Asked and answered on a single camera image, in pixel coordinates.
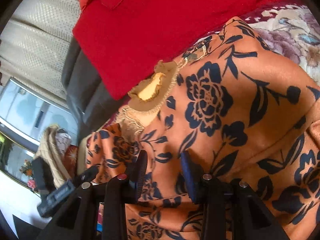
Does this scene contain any orange black floral garment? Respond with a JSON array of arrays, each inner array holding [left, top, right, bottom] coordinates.
[[86, 17, 319, 239]]

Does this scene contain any patterned cushion beside sofa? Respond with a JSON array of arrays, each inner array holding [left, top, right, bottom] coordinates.
[[55, 128, 78, 178]]

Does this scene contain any beige quilted cloth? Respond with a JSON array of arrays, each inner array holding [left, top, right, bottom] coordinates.
[[33, 125, 71, 188]]

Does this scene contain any dark leather sofa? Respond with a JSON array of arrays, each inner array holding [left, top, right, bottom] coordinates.
[[61, 38, 129, 140]]

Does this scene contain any white glass cabinet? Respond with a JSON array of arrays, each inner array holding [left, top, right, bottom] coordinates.
[[1, 77, 78, 153]]

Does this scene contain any red folded blanket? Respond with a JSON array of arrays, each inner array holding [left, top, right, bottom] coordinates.
[[73, 0, 281, 100]]

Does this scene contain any beige dotted curtain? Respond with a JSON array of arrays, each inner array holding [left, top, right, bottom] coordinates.
[[1, 0, 80, 106]]

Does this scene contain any floral plush seat cover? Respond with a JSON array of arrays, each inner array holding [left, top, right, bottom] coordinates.
[[240, 0, 319, 83]]

